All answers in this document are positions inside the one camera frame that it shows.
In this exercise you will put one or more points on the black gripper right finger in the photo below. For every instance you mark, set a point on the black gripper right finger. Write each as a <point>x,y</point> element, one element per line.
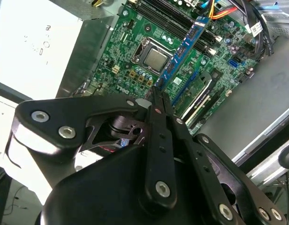
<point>219,178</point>

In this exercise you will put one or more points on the blue RAM stick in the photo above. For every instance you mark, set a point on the blue RAM stick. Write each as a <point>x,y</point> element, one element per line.
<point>182,49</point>

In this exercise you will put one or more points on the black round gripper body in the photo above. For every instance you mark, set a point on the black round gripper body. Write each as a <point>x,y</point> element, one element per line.
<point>107,187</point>

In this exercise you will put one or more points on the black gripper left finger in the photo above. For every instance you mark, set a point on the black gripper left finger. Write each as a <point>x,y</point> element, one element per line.
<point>41,131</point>

